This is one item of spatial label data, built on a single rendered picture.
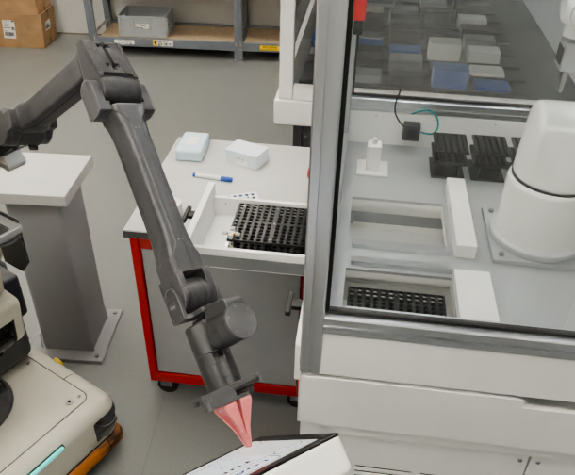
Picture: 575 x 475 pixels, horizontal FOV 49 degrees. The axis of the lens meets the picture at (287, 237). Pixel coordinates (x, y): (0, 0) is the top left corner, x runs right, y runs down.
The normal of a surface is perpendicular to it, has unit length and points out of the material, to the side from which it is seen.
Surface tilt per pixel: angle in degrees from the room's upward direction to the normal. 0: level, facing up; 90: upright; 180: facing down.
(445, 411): 90
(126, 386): 0
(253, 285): 90
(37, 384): 0
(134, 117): 43
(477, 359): 90
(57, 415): 0
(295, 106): 90
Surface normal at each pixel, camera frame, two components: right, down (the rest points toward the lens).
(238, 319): 0.62, -0.39
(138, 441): 0.02, -0.81
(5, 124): -0.69, 0.13
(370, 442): -0.13, 0.58
